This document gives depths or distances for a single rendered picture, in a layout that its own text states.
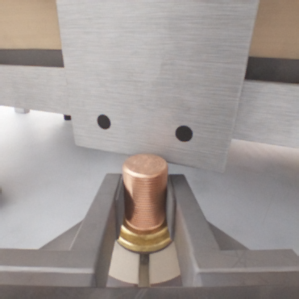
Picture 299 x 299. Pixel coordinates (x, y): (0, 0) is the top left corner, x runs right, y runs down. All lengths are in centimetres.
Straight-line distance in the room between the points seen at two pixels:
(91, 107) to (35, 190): 22
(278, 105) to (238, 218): 16
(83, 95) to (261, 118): 14
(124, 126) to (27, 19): 22
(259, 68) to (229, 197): 18
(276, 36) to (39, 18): 26
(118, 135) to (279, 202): 26
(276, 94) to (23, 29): 29
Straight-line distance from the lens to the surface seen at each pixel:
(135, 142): 15
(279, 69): 23
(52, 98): 26
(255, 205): 33
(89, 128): 17
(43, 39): 31
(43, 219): 30
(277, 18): 23
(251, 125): 19
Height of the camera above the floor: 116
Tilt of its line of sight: 27 degrees up
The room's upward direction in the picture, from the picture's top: 179 degrees counter-clockwise
